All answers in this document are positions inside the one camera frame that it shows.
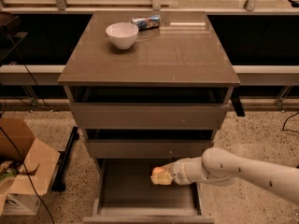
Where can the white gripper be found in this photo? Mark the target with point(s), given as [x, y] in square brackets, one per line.
[179, 172]

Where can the orange fruit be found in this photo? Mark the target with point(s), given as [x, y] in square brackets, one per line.
[157, 170]

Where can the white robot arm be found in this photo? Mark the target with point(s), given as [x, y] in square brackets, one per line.
[219, 167]

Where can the open bottom grey drawer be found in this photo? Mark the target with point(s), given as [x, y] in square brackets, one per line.
[126, 195]

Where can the middle grey drawer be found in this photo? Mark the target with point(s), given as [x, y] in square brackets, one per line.
[147, 144]

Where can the grey drawer cabinet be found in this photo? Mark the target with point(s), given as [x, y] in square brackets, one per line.
[182, 52]

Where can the top grey drawer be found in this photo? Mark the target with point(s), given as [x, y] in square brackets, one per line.
[134, 108]

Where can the black floor bar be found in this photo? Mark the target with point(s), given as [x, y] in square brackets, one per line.
[58, 183]

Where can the brown cardboard box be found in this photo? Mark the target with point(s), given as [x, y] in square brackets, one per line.
[18, 143]

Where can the white ceramic bowl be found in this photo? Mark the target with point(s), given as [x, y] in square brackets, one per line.
[122, 34]

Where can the crushed blue soda can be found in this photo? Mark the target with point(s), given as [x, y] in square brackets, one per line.
[147, 22]

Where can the white box with print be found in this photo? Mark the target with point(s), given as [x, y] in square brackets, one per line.
[19, 205]

